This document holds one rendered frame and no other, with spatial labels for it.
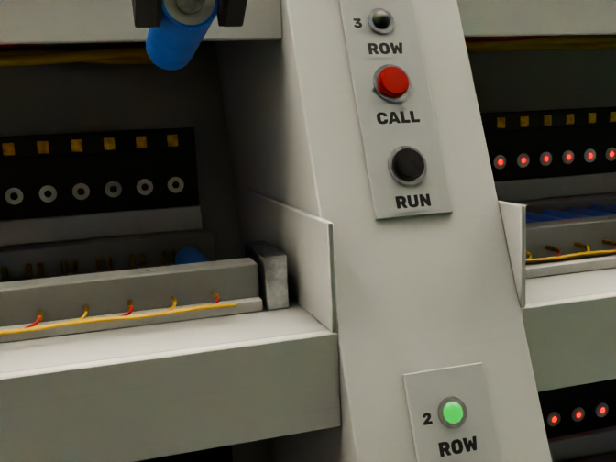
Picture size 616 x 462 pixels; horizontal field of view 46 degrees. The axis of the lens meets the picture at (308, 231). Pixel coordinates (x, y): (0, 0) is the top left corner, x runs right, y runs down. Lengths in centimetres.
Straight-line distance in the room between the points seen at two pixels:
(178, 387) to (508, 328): 16
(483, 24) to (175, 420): 27
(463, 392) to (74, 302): 19
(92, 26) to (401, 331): 21
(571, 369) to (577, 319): 3
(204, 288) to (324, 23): 15
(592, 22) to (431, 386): 24
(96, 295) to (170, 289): 3
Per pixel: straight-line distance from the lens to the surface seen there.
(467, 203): 37
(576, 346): 39
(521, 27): 44
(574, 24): 46
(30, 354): 34
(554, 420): 56
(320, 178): 34
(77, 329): 36
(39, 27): 37
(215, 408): 33
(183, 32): 23
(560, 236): 47
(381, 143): 36
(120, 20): 37
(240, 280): 37
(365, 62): 37
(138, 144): 49
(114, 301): 36
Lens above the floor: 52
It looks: 11 degrees up
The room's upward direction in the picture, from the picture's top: 9 degrees counter-clockwise
